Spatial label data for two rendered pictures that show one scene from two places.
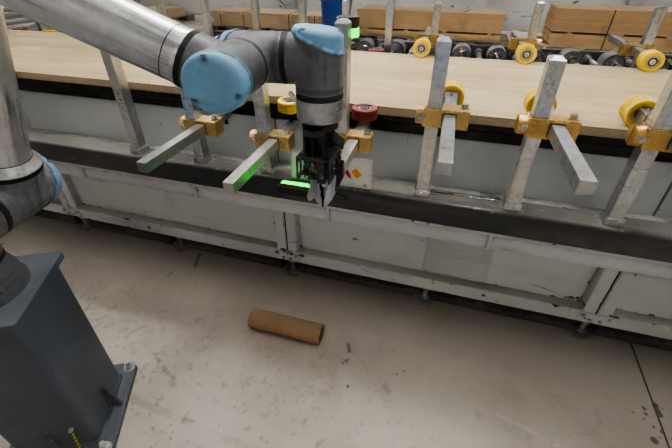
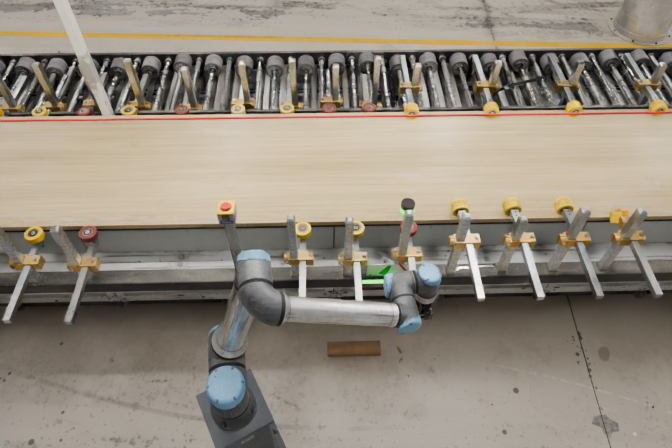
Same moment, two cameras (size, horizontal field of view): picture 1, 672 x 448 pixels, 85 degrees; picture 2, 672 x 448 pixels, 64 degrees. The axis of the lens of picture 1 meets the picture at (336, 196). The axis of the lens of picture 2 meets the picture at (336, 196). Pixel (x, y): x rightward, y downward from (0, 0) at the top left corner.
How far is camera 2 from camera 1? 1.80 m
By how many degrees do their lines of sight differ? 22
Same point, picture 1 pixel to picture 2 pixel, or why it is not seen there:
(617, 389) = (559, 329)
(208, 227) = not seen: hidden behind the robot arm
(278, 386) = (366, 389)
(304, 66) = (427, 290)
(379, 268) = not seen: hidden behind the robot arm
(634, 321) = (567, 287)
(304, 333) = (370, 351)
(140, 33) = (384, 320)
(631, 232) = (561, 274)
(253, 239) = not seen: hidden behind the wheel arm
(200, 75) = (407, 327)
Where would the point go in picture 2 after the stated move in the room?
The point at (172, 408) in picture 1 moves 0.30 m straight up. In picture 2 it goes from (308, 423) to (306, 404)
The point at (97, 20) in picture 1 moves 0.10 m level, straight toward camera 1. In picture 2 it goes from (368, 321) to (391, 339)
